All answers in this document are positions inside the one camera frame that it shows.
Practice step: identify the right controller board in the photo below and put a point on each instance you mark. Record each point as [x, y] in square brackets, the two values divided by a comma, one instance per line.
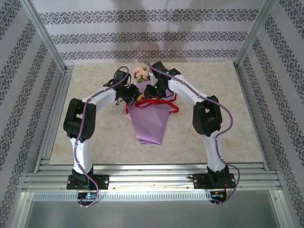
[218, 195]

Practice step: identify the aluminium frame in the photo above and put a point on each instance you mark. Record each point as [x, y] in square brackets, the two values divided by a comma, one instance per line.
[142, 178]

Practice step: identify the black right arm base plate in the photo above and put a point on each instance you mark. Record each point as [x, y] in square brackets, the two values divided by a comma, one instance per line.
[202, 181]

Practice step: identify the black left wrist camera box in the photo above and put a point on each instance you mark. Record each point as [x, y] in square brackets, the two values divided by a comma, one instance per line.
[121, 75]

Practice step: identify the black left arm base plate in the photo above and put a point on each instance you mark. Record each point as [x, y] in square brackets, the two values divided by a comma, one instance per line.
[102, 181]

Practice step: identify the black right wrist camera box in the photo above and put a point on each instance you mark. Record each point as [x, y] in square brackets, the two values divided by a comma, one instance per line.
[158, 66]

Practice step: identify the left controller board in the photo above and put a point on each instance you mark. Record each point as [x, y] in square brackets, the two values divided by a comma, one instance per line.
[88, 195]

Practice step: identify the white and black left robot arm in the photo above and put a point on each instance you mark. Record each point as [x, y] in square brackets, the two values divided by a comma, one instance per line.
[78, 121]

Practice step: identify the controller board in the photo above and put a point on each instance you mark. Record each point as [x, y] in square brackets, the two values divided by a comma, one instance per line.
[88, 195]
[218, 195]

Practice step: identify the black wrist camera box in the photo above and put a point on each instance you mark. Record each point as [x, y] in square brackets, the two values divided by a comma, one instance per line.
[158, 66]
[121, 75]

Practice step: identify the fake peach double flower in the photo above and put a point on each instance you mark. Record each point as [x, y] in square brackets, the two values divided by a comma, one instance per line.
[140, 72]

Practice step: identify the grey metal panel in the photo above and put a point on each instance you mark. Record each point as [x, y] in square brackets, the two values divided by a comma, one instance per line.
[152, 216]

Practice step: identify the red ribbon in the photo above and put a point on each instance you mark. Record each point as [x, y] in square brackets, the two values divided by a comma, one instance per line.
[156, 102]

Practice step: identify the pink and purple wrapping paper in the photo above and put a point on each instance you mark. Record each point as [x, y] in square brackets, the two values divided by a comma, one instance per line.
[149, 123]

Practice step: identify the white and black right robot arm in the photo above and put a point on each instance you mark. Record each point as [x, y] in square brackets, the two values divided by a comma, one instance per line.
[206, 116]

